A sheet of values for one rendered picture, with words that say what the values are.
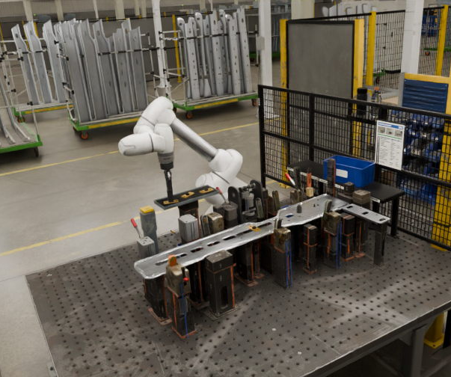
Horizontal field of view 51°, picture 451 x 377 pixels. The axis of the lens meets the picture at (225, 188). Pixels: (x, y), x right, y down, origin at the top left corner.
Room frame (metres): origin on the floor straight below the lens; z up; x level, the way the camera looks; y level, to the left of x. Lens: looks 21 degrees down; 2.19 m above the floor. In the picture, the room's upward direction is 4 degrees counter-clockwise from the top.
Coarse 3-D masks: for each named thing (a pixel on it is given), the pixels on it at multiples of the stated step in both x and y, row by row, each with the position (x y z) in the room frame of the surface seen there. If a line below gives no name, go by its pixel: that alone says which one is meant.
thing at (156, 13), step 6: (156, 0) 14.29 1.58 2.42; (156, 6) 14.28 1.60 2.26; (156, 12) 14.27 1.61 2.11; (156, 18) 14.26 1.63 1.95; (156, 24) 14.25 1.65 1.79; (156, 30) 14.25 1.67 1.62; (156, 36) 14.29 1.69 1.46; (156, 42) 14.34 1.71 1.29; (162, 42) 14.31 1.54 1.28; (162, 54) 14.29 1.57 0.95; (162, 72) 14.27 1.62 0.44; (162, 84) 14.25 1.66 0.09
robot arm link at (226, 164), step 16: (160, 96) 3.07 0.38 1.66; (144, 112) 3.00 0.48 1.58; (160, 112) 2.99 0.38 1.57; (176, 128) 3.01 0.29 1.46; (192, 144) 3.03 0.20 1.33; (208, 144) 3.07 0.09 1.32; (208, 160) 3.06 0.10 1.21; (224, 160) 3.03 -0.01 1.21; (240, 160) 3.08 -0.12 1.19; (224, 176) 3.01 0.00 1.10
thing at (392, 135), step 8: (376, 120) 2.94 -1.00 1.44; (384, 120) 2.88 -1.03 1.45; (376, 128) 2.93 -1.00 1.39; (384, 128) 2.88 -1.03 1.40; (392, 128) 2.83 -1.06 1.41; (400, 128) 2.78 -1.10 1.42; (376, 136) 2.93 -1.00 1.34; (384, 136) 2.88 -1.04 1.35; (392, 136) 2.83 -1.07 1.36; (400, 136) 2.78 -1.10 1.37; (376, 144) 2.93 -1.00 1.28; (384, 144) 2.87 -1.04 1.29; (392, 144) 2.83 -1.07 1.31; (400, 144) 2.78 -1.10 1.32; (384, 152) 2.87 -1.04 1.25; (392, 152) 2.82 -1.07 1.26; (400, 152) 2.77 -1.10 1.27; (384, 160) 2.87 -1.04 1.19; (392, 160) 2.82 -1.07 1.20; (400, 160) 2.77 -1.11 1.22; (392, 168) 2.81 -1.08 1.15; (400, 168) 2.76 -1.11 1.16
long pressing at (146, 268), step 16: (288, 208) 2.64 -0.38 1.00; (304, 208) 2.62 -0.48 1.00; (320, 208) 2.61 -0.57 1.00; (336, 208) 2.59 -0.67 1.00; (240, 224) 2.44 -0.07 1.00; (256, 224) 2.44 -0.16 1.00; (272, 224) 2.42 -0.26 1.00; (288, 224) 2.42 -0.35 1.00; (208, 240) 2.28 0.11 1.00; (240, 240) 2.26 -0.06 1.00; (160, 256) 2.14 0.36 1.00; (176, 256) 2.14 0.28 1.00; (192, 256) 2.12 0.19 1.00; (144, 272) 1.99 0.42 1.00; (160, 272) 1.98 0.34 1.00
